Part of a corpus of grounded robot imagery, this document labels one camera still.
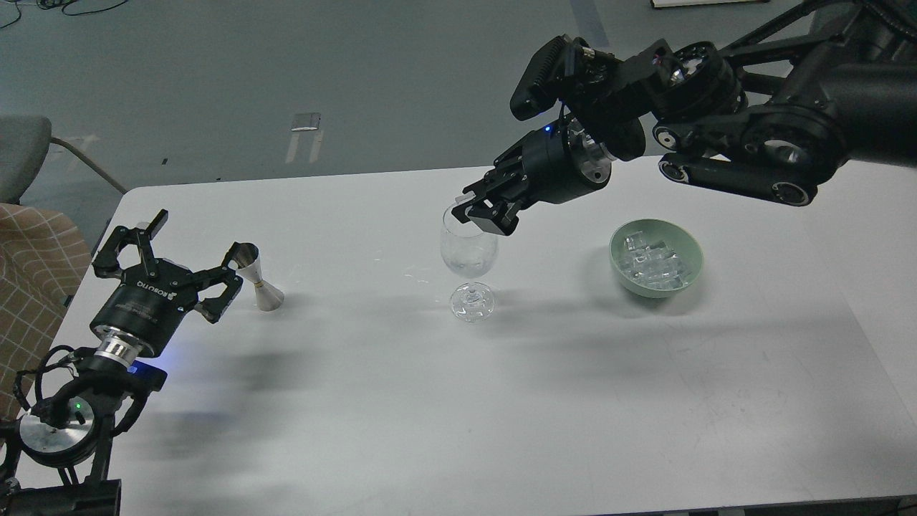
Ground beige checked cushion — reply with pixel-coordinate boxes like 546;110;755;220
1;204;90;421

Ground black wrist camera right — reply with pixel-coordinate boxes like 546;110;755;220
509;34;595;121

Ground green bowl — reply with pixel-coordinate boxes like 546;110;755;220
607;219;705;298

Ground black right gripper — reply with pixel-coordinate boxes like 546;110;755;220
450;128;613;237

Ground steel double jigger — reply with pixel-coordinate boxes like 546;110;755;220
229;242;284;312

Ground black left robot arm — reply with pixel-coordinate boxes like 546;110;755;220
2;209;245;515

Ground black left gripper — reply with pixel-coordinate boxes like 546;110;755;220
90;209;246;358

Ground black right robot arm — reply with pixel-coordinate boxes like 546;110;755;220
450;1;916;236

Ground grey chair left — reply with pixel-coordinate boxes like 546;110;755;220
1;115;128;204

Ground clear wine glass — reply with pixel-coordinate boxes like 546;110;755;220
440;201;499;323

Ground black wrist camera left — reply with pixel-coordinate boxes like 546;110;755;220
127;360;168;392

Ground pile of clear ice cubes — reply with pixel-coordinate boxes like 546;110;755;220
617;231;692;291

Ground black floor cables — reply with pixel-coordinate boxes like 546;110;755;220
0;0;130;29

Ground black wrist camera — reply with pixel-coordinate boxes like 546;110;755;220
509;34;595;121
127;360;168;392

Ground clear ice cube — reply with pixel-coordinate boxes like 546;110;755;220
449;191;476;210

